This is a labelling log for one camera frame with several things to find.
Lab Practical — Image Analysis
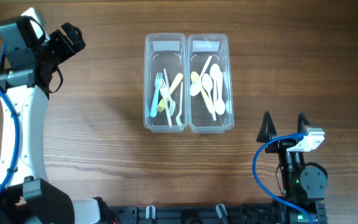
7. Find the clear plastic container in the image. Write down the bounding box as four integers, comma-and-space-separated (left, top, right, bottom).
187, 34, 234, 134
143, 33, 189, 133

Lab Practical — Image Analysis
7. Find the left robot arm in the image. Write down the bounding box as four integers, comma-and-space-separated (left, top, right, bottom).
0, 16, 116, 223

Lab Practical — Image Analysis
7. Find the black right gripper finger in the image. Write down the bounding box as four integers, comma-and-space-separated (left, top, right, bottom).
256, 111, 277, 142
297, 113, 310, 133

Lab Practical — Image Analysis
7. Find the left clear plastic container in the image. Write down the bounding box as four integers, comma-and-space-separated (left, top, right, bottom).
143, 33, 189, 133

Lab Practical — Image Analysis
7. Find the light blue wide-handle fork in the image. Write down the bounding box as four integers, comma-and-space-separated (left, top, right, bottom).
150, 72, 162, 118

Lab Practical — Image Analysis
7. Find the white spoon with long handle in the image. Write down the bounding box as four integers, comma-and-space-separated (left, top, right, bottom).
190, 55, 212, 96

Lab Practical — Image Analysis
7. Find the blue cable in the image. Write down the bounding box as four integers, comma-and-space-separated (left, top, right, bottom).
252, 133, 315, 224
0, 45, 21, 224

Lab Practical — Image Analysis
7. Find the right clear plastic container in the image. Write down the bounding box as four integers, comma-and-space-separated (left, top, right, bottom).
187, 34, 234, 134

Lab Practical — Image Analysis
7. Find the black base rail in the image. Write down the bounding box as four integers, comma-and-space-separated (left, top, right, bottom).
110, 202, 328, 224

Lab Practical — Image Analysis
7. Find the cream wide-handle fork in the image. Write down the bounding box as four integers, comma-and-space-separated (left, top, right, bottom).
157, 73, 183, 113

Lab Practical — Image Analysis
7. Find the white slim fork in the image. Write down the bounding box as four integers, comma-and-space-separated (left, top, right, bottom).
160, 80, 172, 126

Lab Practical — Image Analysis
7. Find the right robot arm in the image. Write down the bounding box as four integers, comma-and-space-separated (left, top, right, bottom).
252, 111, 328, 223

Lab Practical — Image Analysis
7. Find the yellow plastic spoon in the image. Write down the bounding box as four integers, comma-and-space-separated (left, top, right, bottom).
191, 72, 213, 113

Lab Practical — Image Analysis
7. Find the right blue cable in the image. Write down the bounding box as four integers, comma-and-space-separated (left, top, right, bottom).
252, 133, 315, 224

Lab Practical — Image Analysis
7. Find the white bent thin fork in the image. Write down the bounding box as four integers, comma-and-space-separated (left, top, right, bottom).
175, 83, 183, 126

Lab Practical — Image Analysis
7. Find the white wide-handle spoon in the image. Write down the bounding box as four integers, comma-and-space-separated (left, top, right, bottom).
215, 72, 226, 115

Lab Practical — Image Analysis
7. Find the white plastic spoon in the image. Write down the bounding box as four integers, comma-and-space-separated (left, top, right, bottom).
210, 63, 221, 114
202, 73, 216, 121

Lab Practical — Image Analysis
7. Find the left blue cable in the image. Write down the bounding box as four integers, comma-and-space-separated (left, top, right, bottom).
0, 45, 21, 224

